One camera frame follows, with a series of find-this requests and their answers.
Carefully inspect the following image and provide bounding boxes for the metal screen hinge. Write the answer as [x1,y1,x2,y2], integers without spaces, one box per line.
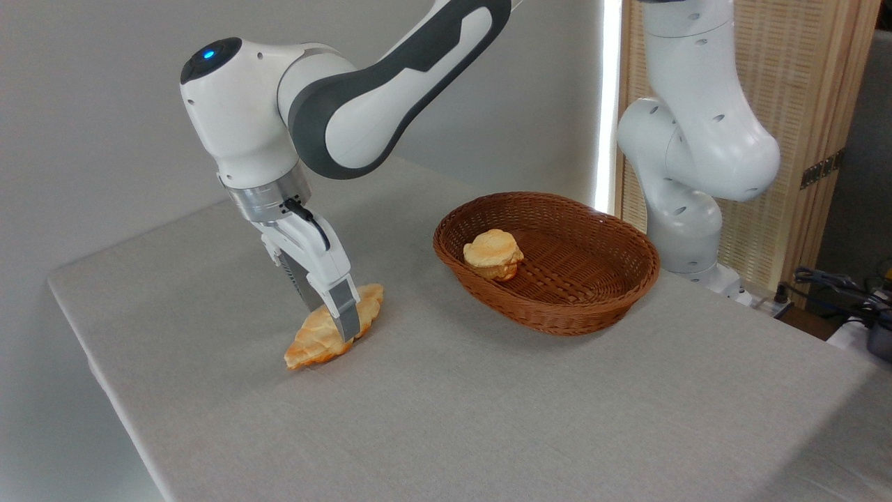
[799,148,846,191]

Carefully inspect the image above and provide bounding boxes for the small round bread bun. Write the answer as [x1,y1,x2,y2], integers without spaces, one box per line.
[463,229,525,282]

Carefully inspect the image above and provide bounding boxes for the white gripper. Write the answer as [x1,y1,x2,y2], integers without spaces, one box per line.
[261,213,362,343]

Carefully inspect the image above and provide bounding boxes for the wooden bamboo folding screen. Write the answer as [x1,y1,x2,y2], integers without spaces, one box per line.
[617,0,883,302]

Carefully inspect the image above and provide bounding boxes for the black cable bundle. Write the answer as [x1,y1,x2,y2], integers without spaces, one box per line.
[772,266,892,330]

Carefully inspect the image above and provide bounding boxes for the grey tablecloth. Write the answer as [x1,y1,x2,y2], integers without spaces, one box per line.
[47,150,892,502]

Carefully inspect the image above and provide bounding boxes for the brown wicker oval basket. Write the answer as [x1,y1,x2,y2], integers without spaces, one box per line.
[433,192,661,337]

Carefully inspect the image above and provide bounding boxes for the long golden bread loaf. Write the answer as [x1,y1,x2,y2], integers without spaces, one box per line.
[284,282,385,371]

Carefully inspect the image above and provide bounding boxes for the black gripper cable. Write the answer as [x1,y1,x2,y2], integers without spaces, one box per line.
[282,197,332,252]

